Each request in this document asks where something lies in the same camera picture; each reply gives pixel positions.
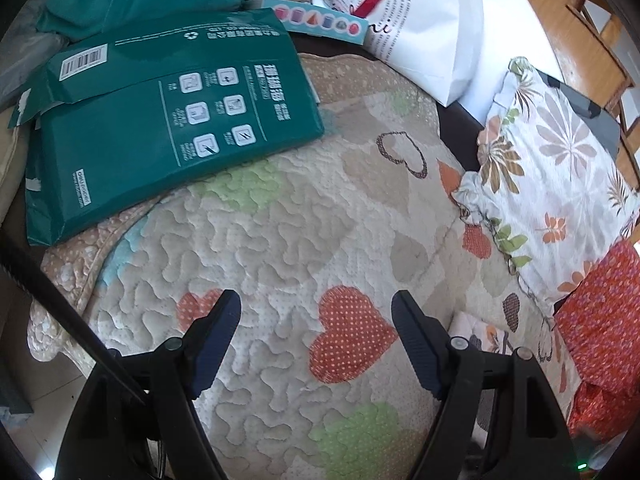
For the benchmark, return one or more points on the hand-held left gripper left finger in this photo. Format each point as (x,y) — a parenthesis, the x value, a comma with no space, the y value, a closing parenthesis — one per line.
(212,345)

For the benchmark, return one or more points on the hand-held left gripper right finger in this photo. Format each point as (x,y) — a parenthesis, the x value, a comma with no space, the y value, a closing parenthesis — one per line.
(417,345)

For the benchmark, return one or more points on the quilted heart-pattern blanket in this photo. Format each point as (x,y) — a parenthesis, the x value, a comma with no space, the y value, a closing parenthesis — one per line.
(300,240)

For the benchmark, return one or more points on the orange floral cloth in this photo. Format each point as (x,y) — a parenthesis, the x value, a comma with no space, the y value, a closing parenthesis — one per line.
(605,320)

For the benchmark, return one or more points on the white floral pillow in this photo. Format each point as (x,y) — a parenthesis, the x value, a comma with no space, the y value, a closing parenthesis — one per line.
(550,185)

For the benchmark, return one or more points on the green mailer package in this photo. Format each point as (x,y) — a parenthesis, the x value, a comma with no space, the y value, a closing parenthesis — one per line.
(160,115)

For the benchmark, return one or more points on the grey cloth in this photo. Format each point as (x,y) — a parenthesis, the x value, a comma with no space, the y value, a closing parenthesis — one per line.
(587,107)

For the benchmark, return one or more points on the light blue box coloured shapes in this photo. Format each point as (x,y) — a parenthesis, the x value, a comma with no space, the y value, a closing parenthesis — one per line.
(315,19)

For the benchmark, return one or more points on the wooden chair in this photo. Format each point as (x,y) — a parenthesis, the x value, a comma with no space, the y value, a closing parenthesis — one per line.
(590,25)

